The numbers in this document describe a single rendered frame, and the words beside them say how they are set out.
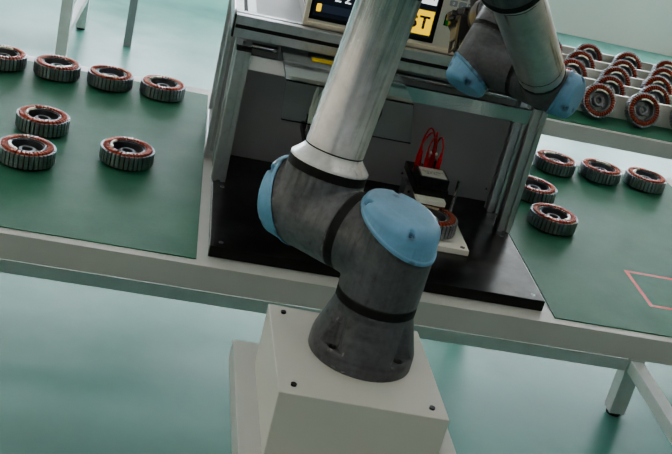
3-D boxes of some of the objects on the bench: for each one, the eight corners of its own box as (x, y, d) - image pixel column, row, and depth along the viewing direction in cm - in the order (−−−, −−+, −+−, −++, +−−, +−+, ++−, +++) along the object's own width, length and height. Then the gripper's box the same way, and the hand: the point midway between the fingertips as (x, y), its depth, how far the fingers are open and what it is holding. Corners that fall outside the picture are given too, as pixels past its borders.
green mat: (843, 366, 212) (844, 365, 212) (554, 318, 201) (555, 317, 201) (668, 183, 297) (668, 182, 297) (459, 143, 287) (459, 142, 287)
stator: (43, 149, 219) (45, 132, 218) (62, 171, 211) (65, 154, 210) (-12, 149, 212) (-10, 132, 211) (6, 173, 204) (8, 155, 203)
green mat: (196, 259, 190) (196, 258, 190) (-165, 200, 180) (-165, 199, 180) (208, 95, 276) (208, 94, 276) (-36, 49, 266) (-36, 48, 265)
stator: (521, 225, 241) (526, 210, 240) (532, 211, 251) (536, 196, 250) (569, 242, 238) (574, 227, 237) (578, 227, 248) (583, 213, 247)
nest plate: (467, 256, 213) (469, 250, 213) (395, 244, 211) (397, 238, 210) (453, 224, 227) (455, 219, 226) (385, 212, 224) (387, 207, 224)
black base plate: (542, 311, 203) (545, 301, 202) (207, 256, 192) (209, 245, 191) (488, 210, 246) (491, 201, 245) (212, 160, 235) (214, 151, 234)
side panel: (217, 159, 236) (245, 19, 224) (203, 157, 236) (231, 16, 224) (218, 118, 262) (244, -11, 250) (206, 115, 261) (231, -13, 249)
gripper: (459, 41, 187) (428, 60, 208) (508, 52, 188) (473, 68, 209) (467, -7, 187) (435, 16, 208) (516, 4, 189) (480, 25, 210)
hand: (458, 27), depth 208 cm, fingers closed
